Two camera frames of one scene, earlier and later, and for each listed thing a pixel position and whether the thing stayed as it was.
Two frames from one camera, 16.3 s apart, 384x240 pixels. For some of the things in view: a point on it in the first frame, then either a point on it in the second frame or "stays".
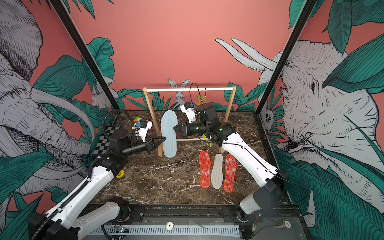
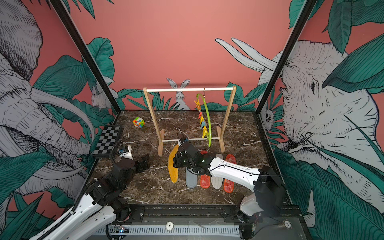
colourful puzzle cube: [137, 121] stays
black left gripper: [150, 145] to [142, 168]
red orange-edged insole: [230, 167] stays
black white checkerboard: [104, 142] stays
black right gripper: [189, 129] to [177, 163]
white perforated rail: [167, 230] stays
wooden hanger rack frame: [232, 89] stays
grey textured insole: [217, 178] stays
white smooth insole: [169, 119] to [191, 177]
